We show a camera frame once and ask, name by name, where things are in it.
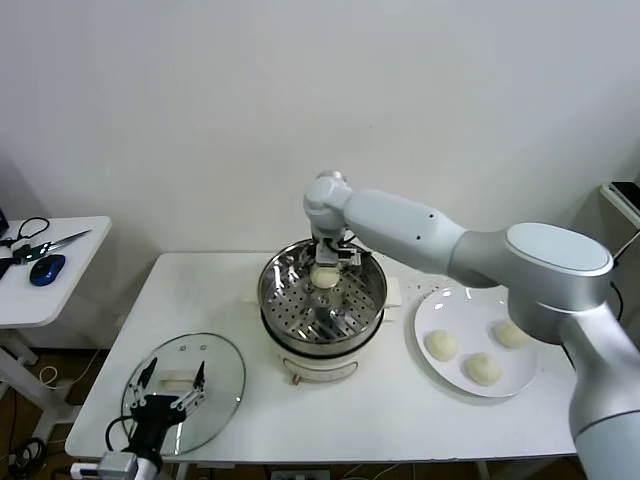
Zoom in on stainless steel steamer basket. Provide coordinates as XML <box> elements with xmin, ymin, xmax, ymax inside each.
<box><xmin>242</xmin><ymin>239</ymin><xmax>403</xmax><ymax>351</ymax></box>

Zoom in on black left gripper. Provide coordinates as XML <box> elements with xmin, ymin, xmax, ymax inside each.
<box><xmin>127</xmin><ymin>357</ymin><xmax>207</xmax><ymax>454</ymax></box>

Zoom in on black flat device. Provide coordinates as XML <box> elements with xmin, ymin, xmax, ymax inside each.
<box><xmin>610</xmin><ymin>180</ymin><xmax>640</xmax><ymax>214</ymax></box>

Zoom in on white electric cooking pot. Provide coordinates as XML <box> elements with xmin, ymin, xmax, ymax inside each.
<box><xmin>259</xmin><ymin>304</ymin><xmax>396</xmax><ymax>387</ymax></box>

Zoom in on white floor cable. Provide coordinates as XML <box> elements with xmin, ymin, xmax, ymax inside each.
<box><xmin>38</xmin><ymin>347</ymin><xmax>104</xmax><ymax>391</ymax></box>

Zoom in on small white side table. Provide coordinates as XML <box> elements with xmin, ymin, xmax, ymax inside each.
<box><xmin>0</xmin><ymin>216</ymin><xmax>113</xmax><ymax>454</ymax></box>

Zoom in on blue computer mouse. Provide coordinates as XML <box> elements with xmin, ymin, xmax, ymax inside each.
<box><xmin>28</xmin><ymin>254</ymin><xmax>67</xmax><ymax>288</ymax></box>

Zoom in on metal scissors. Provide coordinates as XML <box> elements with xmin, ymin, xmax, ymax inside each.
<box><xmin>13</xmin><ymin>230</ymin><xmax>93</xmax><ymax>265</ymax></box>

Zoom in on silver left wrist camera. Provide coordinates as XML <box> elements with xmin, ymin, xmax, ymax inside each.
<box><xmin>69</xmin><ymin>452</ymin><xmax>140</xmax><ymax>480</ymax></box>

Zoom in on large white plate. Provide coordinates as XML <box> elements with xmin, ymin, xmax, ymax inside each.
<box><xmin>413</xmin><ymin>286</ymin><xmax>540</xmax><ymax>399</ymax></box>

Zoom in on round glass pot lid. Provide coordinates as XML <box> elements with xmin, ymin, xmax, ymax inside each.
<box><xmin>120</xmin><ymin>332</ymin><xmax>247</xmax><ymax>457</ymax></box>

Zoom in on black coiled floor cable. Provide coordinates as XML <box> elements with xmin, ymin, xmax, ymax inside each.
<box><xmin>0</xmin><ymin>437</ymin><xmax>49</xmax><ymax>471</ymax></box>

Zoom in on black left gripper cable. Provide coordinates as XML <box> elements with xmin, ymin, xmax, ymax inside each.
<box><xmin>105</xmin><ymin>413</ymin><xmax>137</xmax><ymax>449</ymax></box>

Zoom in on white steamed baozi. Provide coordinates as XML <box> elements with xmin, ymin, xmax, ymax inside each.
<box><xmin>463</xmin><ymin>352</ymin><xmax>503</xmax><ymax>387</ymax></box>
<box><xmin>309</xmin><ymin>266</ymin><xmax>341</xmax><ymax>290</ymax></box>
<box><xmin>424</xmin><ymin>329</ymin><xmax>461</xmax><ymax>362</ymax></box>
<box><xmin>492</xmin><ymin>319</ymin><xmax>532</xmax><ymax>350</ymax></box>

